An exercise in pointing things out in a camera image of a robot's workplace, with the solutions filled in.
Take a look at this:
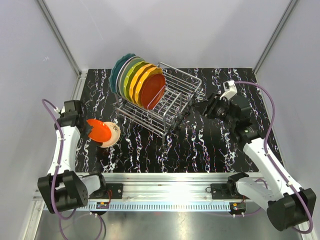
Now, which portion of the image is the orange round plastic plate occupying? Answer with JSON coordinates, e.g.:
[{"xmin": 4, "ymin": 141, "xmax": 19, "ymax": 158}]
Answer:
[{"xmin": 138, "ymin": 73, "xmax": 166, "ymax": 110}]

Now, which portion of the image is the left small circuit board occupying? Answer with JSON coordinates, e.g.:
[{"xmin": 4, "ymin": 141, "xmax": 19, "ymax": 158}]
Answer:
[{"xmin": 96, "ymin": 202, "xmax": 110, "ymax": 209}]

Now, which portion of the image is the silver wire dish rack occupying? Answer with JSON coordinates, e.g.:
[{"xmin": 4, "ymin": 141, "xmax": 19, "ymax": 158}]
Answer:
[{"xmin": 115, "ymin": 62, "xmax": 202, "ymax": 145}]

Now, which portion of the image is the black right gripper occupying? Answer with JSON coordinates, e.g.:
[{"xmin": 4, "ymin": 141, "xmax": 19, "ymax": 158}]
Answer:
[{"xmin": 192, "ymin": 92, "xmax": 237, "ymax": 128}]

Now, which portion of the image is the teal scalloped plate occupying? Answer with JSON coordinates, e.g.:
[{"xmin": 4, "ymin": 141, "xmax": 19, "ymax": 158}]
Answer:
[{"xmin": 108, "ymin": 53, "xmax": 136, "ymax": 95}]

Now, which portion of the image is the cream plate black motif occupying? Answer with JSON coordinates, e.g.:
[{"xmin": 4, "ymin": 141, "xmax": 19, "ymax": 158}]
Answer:
[{"xmin": 97, "ymin": 121, "xmax": 121, "ymax": 148}]

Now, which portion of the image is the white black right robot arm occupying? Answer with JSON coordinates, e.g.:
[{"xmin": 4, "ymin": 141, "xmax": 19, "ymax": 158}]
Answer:
[{"xmin": 195, "ymin": 93, "xmax": 317, "ymax": 234}]

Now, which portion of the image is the lime green dotted plate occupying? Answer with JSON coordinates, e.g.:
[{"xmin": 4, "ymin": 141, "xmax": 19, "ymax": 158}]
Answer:
[{"xmin": 123, "ymin": 61, "xmax": 148, "ymax": 102}]

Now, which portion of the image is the aluminium front mounting rail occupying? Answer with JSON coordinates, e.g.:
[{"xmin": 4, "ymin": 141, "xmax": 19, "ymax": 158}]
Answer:
[{"xmin": 76, "ymin": 173, "xmax": 268, "ymax": 215}]

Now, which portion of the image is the white plate green rim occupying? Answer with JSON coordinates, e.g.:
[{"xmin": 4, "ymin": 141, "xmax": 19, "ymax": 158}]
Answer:
[{"xmin": 114, "ymin": 56, "xmax": 141, "ymax": 96}]

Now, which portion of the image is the small circuit board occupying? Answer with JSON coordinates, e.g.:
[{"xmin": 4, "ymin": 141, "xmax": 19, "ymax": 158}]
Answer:
[
  {"xmin": 96, "ymin": 202, "xmax": 110, "ymax": 209},
  {"xmin": 231, "ymin": 202, "xmax": 247, "ymax": 212}
]

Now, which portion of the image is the orange dotted scalloped plate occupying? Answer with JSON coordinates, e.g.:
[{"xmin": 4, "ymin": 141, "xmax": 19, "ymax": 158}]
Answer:
[{"xmin": 129, "ymin": 63, "xmax": 156, "ymax": 104}]

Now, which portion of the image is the right small circuit board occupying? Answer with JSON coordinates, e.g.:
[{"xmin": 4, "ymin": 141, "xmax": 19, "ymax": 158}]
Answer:
[{"xmin": 231, "ymin": 202, "xmax": 247, "ymax": 212}]

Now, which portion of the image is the aluminium frame rail left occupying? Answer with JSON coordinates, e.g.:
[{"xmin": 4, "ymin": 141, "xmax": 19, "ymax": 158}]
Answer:
[{"xmin": 35, "ymin": 0, "xmax": 88, "ymax": 100}]

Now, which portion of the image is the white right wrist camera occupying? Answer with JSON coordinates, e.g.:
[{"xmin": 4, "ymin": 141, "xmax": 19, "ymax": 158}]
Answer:
[{"xmin": 219, "ymin": 80, "xmax": 238, "ymax": 101}]

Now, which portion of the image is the bright orange small plate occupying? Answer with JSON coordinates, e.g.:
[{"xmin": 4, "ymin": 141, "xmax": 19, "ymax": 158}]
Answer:
[{"xmin": 86, "ymin": 118, "xmax": 111, "ymax": 143}]

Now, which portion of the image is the aluminium frame post right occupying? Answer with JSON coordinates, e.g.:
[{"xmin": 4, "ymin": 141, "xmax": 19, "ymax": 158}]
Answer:
[{"xmin": 253, "ymin": 0, "xmax": 300, "ymax": 75}]

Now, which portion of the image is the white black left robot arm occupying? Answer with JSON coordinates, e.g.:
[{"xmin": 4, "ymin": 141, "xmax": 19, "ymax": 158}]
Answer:
[{"xmin": 37, "ymin": 100, "xmax": 108, "ymax": 216}]

